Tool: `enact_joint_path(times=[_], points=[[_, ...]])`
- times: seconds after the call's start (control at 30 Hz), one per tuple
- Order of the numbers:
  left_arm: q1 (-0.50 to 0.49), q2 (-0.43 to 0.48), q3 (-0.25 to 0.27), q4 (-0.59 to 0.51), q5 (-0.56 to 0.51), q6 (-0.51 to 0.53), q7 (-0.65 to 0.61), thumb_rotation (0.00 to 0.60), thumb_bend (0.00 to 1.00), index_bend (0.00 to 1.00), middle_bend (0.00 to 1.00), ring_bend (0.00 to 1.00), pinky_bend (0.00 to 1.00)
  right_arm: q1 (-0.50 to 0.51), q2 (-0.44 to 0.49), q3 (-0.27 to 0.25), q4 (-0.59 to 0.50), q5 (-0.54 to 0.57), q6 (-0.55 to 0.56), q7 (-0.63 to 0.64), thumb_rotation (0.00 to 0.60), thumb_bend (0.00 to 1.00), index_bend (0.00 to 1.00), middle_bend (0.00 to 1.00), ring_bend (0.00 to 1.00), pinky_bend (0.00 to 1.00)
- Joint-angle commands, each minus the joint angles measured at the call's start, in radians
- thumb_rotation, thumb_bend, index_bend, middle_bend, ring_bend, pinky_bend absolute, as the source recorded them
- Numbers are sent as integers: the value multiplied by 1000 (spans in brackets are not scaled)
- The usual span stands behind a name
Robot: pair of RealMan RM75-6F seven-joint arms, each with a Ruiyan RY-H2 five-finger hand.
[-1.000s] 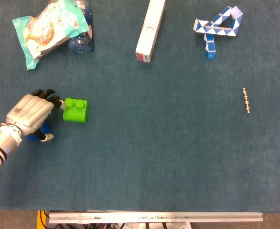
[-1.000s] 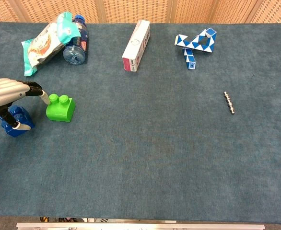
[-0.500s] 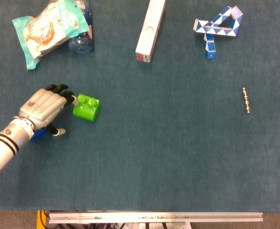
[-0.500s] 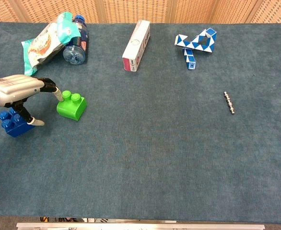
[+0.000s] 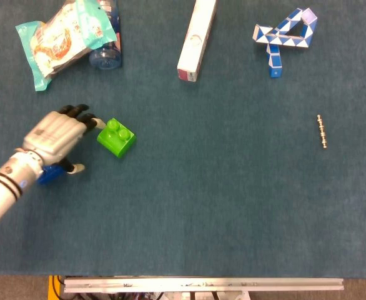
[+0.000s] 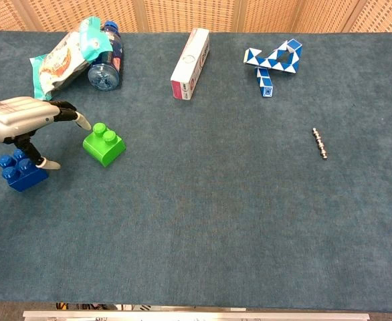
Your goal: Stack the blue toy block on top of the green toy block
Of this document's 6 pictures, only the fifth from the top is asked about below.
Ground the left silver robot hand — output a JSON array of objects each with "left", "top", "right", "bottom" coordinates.
[{"left": 21, "top": 104, "right": 107, "bottom": 175}]

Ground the blue toy brick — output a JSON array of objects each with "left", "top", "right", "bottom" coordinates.
[{"left": 36, "top": 163, "right": 67, "bottom": 186}]

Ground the green toy brick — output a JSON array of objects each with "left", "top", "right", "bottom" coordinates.
[{"left": 96, "top": 117, "right": 137, "bottom": 159}]

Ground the teal snack bag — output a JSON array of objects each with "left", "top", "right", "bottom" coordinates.
[{"left": 15, "top": 0, "right": 117, "bottom": 92}]

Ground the blue plastic water bottle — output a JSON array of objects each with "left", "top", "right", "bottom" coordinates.
[{"left": 88, "top": 0, "right": 123, "bottom": 70}]

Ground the long white cardboard box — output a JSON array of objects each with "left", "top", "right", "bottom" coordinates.
[{"left": 177, "top": 0, "right": 217, "bottom": 83}]

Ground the blue white snake puzzle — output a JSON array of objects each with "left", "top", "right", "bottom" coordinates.
[{"left": 252, "top": 7, "right": 319, "bottom": 79}]

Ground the black cable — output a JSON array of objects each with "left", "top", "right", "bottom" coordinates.
[{"left": 52, "top": 275, "right": 66, "bottom": 298}]

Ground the yellow frame part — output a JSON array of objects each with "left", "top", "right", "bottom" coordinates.
[{"left": 47, "top": 275, "right": 61, "bottom": 300}]

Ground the aluminium frame rail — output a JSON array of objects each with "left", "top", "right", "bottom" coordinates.
[{"left": 63, "top": 277, "right": 345, "bottom": 294}]

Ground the small gold bead chain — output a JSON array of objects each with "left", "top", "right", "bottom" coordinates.
[{"left": 316, "top": 114, "right": 329, "bottom": 149}]

